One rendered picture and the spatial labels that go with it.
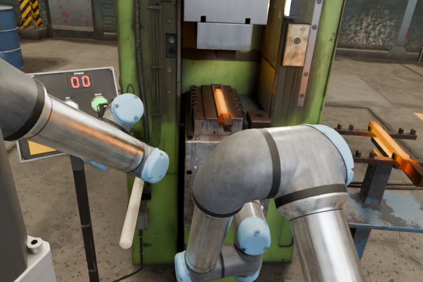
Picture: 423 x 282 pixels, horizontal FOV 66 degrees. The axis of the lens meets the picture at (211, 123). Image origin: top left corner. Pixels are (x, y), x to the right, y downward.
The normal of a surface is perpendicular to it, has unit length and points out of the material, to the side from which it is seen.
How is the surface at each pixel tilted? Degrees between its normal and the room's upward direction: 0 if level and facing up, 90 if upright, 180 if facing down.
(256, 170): 65
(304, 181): 49
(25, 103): 77
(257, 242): 90
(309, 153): 42
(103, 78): 60
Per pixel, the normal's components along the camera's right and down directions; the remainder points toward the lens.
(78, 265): 0.05, -0.90
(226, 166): -0.50, -0.16
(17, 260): 0.95, 0.18
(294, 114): 0.07, 0.43
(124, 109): 0.44, -0.11
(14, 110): 0.76, 0.25
